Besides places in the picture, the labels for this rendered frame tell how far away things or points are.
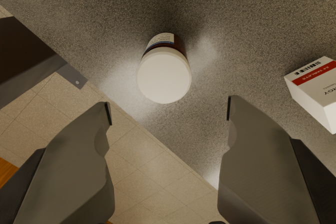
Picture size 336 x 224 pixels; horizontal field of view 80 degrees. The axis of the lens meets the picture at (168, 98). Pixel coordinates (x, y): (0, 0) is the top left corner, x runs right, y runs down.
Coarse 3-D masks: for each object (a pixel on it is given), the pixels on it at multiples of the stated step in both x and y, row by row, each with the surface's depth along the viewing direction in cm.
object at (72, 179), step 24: (96, 120) 10; (48, 144) 9; (72, 144) 9; (96, 144) 9; (48, 168) 8; (72, 168) 7; (96, 168) 7; (48, 192) 7; (72, 192) 7; (96, 192) 6; (24, 216) 6; (48, 216) 6; (72, 216) 6; (96, 216) 7
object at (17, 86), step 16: (0, 32) 65; (16, 32) 71; (32, 32) 77; (0, 48) 61; (16, 48) 66; (32, 48) 71; (48, 48) 78; (0, 64) 58; (16, 64) 62; (32, 64) 66; (48, 64) 80; (64, 64) 110; (0, 80) 54; (16, 80) 62; (32, 80) 78; (80, 80) 126; (0, 96) 60; (16, 96) 75
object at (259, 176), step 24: (240, 120) 9; (264, 120) 9; (240, 144) 8; (264, 144) 8; (288, 144) 8; (240, 168) 7; (264, 168) 7; (288, 168) 7; (240, 192) 6; (264, 192) 6; (288, 192) 6; (240, 216) 6; (264, 216) 5; (288, 216) 5; (312, 216) 5
